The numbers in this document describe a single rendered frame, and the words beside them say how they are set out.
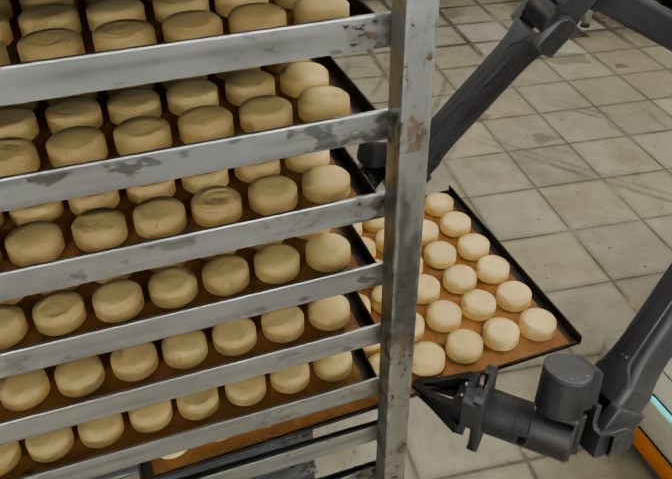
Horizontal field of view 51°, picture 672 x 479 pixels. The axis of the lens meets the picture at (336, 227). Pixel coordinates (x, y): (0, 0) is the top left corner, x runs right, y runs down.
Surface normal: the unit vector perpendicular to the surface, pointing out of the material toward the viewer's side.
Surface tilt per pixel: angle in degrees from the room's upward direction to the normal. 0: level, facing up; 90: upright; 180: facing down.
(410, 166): 90
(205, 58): 90
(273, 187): 0
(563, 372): 12
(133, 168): 90
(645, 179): 0
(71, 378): 0
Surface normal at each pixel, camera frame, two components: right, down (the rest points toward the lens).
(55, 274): 0.33, 0.56
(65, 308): -0.01, -0.80
